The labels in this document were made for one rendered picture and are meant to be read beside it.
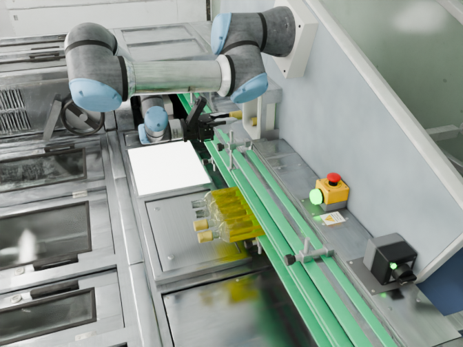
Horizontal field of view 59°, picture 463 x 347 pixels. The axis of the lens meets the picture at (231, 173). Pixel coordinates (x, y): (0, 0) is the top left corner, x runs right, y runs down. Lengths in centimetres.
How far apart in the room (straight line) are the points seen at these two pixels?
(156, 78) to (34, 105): 129
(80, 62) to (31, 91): 122
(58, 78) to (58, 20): 278
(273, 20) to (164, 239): 84
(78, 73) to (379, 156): 76
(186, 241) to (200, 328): 35
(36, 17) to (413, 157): 443
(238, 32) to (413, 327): 86
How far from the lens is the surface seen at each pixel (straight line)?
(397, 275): 103
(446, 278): 116
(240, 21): 126
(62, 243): 170
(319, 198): 120
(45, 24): 500
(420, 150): 98
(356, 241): 115
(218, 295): 140
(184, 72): 112
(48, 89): 228
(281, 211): 124
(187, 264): 145
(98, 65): 107
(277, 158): 145
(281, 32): 129
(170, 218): 163
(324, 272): 108
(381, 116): 106
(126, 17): 499
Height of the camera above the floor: 137
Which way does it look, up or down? 15 degrees down
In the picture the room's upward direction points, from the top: 100 degrees counter-clockwise
